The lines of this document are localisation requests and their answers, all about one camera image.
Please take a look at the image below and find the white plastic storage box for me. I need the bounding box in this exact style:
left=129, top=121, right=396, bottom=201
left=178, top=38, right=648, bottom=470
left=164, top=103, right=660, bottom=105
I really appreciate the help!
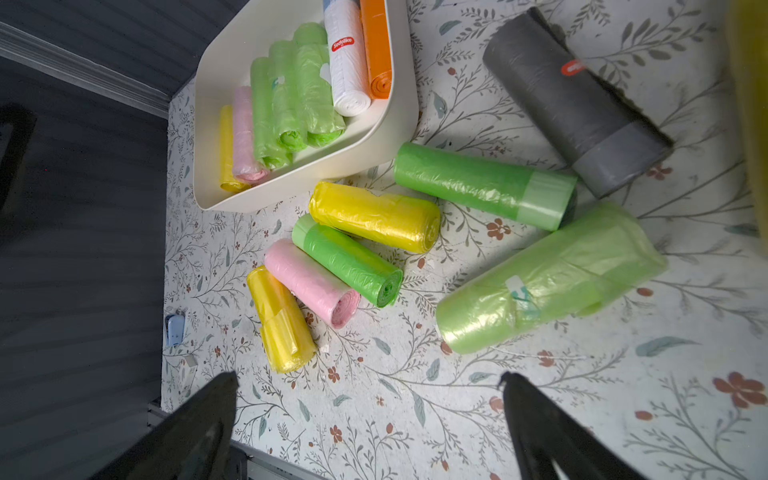
left=192, top=1, right=419, bottom=213

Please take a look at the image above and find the grey trash bag roll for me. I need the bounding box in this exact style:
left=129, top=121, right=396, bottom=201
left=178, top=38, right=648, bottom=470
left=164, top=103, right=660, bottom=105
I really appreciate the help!
left=483, top=7, right=673, bottom=198

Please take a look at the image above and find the pink roll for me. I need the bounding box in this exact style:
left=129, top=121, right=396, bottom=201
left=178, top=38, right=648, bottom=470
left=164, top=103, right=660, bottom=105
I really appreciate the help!
left=264, top=239, right=361, bottom=329
left=233, top=86, right=268, bottom=185

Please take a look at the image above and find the dark green roll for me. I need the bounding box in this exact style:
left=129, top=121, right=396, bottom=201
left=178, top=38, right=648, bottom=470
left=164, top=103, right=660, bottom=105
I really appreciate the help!
left=394, top=143, right=577, bottom=231
left=292, top=214, right=404, bottom=308

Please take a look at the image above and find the white blue labelled roll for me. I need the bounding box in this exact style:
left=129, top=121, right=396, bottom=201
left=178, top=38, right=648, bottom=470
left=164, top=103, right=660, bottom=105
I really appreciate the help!
left=323, top=0, right=372, bottom=118

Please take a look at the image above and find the orange trash bag roll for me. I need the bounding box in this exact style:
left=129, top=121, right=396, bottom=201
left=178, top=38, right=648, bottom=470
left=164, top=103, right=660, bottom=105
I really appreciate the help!
left=360, top=0, right=392, bottom=99

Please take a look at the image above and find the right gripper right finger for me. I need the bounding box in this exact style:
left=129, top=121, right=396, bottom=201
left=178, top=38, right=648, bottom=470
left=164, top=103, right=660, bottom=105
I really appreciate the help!
left=499, top=372, right=643, bottom=479

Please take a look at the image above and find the light green roll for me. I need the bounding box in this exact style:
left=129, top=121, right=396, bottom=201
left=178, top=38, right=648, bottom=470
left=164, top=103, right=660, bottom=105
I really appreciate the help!
left=436, top=202, right=667, bottom=354
left=269, top=40, right=307, bottom=153
left=250, top=57, right=293, bottom=170

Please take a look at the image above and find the floral table mat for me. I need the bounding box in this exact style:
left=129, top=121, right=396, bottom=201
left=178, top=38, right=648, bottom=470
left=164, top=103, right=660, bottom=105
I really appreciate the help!
left=162, top=1, right=767, bottom=479

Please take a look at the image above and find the yellow roll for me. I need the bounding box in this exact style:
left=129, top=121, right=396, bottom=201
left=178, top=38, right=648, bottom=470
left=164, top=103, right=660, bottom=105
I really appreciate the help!
left=247, top=266, right=317, bottom=374
left=219, top=105, right=250, bottom=193
left=309, top=182, right=441, bottom=254
left=726, top=1, right=767, bottom=243

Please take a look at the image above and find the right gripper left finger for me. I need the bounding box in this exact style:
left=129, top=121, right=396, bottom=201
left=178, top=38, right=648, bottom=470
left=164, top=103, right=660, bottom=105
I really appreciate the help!
left=92, top=372, right=238, bottom=479

